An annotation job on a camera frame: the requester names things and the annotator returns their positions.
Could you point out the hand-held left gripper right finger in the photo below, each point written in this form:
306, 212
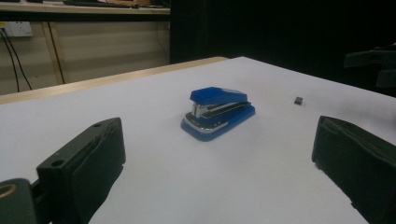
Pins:
358, 161

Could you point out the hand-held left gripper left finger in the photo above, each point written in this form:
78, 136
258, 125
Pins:
84, 168

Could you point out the small dark staple block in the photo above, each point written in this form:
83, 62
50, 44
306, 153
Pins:
298, 100

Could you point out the blue stapler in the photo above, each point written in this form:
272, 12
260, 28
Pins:
214, 95

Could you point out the wooden table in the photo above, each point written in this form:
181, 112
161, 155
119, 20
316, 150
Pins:
93, 82

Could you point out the white table sheet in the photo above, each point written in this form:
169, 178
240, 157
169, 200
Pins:
155, 102

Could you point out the black curtain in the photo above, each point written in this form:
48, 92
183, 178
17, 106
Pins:
264, 28

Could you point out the beige workbench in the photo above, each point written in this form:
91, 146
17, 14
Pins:
109, 40

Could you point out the dark flat device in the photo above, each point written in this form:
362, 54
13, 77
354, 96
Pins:
99, 3

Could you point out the white wall outlet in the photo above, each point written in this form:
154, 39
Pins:
18, 29

